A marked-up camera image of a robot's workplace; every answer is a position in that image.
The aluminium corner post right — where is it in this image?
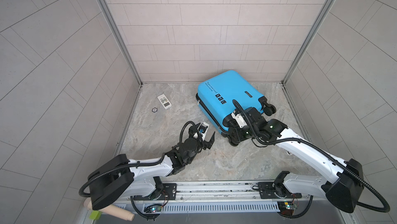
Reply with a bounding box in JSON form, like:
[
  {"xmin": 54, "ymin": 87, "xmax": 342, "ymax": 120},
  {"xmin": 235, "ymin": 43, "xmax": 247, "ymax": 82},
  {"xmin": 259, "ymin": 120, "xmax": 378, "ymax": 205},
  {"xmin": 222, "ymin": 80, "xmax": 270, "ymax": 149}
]
[{"xmin": 282, "ymin": 0, "xmax": 336, "ymax": 86}]

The beige handle tool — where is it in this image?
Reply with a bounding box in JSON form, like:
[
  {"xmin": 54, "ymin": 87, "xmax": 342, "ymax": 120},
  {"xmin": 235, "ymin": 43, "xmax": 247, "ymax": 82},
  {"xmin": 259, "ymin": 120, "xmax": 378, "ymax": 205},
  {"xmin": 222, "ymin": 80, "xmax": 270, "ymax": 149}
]
[{"xmin": 84, "ymin": 198, "xmax": 135, "ymax": 221}]

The blue suitcase black lining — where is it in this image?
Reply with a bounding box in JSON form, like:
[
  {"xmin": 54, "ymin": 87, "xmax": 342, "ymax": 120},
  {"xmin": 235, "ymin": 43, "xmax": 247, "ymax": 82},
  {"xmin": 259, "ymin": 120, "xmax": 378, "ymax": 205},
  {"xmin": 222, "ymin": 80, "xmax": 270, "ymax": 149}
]
[{"xmin": 195, "ymin": 69, "xmax": 277, "ymax": 147}]

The aluminium corner post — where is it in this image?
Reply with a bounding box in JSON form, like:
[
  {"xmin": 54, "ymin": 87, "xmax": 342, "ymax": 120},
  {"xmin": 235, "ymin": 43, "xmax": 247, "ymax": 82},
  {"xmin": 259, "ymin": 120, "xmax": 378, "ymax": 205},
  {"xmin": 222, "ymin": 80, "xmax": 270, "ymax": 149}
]
[
  {"xmin": 96, "ymin": 0, "xmax": 143, "ymax": 86},
  {"xmin": 282, "ymin": 0, "xmax": 336, "ymax": 86}
]

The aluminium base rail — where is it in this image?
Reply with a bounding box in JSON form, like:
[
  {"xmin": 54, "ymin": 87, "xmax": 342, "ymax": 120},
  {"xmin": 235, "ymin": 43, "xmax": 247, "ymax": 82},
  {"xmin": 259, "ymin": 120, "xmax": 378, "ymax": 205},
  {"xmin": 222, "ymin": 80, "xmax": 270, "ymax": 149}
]
[{"xmin": 115, "ymin": 173, "xmax": 330, "ymax": 205}]

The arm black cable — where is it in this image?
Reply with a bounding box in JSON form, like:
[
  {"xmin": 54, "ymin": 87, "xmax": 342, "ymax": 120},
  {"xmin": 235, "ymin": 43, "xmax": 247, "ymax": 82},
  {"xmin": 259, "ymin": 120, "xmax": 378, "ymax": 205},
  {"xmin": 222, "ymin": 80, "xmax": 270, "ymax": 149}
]
[
  {"xmin": 78, "ymin": 121, "xmax": 199, "ymax": 220},
  {"xmin": 232, "ymin": 99, "xmax": 391, "ymax": 219}
]

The right circuit board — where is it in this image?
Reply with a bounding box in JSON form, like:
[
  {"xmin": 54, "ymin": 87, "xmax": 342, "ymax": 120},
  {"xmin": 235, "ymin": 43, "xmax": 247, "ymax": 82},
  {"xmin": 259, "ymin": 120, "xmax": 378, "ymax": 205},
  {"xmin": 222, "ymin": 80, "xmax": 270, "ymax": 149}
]
[{"xmin": 277, "ymin": 201, "xmax": 298, "ymax": 216}]

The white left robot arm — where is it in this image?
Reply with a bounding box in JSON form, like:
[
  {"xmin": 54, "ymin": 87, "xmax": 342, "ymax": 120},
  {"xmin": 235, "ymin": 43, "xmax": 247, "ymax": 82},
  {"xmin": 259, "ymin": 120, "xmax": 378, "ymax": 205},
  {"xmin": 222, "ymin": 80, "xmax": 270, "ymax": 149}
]
[{"xmin": 79, "ymin": 121, "xmax": 215, "ymax": 210}]

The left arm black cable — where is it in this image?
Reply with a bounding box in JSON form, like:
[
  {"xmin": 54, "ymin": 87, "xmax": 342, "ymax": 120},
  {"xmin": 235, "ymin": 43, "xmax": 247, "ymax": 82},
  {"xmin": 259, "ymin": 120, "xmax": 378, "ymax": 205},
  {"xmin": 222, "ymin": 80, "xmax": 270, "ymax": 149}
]
[{"xmin": 78, "ymin": 121, "xmax": 199, "ymax": 220}]

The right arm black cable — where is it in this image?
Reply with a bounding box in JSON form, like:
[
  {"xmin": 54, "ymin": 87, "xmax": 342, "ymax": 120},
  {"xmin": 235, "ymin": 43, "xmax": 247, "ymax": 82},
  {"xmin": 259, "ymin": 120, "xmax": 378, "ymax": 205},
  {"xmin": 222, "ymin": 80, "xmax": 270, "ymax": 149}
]
[{"xmin": 232, "ymin": 99, "xmax": 391, "ymax": 219}]

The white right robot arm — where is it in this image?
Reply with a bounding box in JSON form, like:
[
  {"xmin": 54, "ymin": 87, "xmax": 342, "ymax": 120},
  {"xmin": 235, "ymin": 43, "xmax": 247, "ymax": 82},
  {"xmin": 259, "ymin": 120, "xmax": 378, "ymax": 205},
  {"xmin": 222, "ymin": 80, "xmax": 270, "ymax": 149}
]
[{"xmin": 231, "ymin": 101, "xmax": 366, "ymax": 213}]

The green sticky block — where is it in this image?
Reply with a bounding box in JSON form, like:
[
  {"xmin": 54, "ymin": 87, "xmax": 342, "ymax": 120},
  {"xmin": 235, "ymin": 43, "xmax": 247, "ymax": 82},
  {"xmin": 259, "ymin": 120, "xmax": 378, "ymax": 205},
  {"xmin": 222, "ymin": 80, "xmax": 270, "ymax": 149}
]
[{"xmin": 89, "ymin": 211, "xmax": 102, "ymax": 220}]

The circuit board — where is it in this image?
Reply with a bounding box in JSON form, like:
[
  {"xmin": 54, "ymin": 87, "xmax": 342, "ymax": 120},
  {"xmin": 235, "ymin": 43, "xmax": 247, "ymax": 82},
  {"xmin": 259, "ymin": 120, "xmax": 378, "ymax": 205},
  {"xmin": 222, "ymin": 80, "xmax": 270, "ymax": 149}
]
[
  {"xmin": 277, "ymin": 201, "xmax": 298, "ymax": 216},
  {"xmin": 144, "ymin": 204, "xmax": 164, "ymax": 214}
]

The white remote with barcode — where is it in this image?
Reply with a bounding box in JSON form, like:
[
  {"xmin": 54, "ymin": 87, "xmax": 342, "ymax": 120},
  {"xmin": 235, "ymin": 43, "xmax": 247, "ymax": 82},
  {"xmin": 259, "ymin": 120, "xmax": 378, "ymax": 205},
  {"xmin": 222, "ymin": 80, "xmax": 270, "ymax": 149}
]
[{"xmin": 157, "ymin": 94, "xmax": 172, "ymax": 109}]

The aluminium corner post left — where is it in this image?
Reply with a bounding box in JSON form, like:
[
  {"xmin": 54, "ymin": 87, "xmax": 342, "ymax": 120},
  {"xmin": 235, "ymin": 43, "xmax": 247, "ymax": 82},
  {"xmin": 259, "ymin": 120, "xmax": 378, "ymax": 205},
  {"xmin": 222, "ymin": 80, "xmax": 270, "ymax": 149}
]
[{"xmin": 96, "ymin": 0, "xmax": 143, "ymax": 86}]

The left circuit board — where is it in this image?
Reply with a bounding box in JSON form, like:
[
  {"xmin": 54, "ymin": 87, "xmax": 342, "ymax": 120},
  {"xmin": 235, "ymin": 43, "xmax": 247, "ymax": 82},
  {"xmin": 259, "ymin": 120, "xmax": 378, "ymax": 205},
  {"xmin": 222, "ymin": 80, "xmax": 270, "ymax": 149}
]
[{"xmin": 144, "ymin": 204, "xmax": 164, "ymax": 214}]

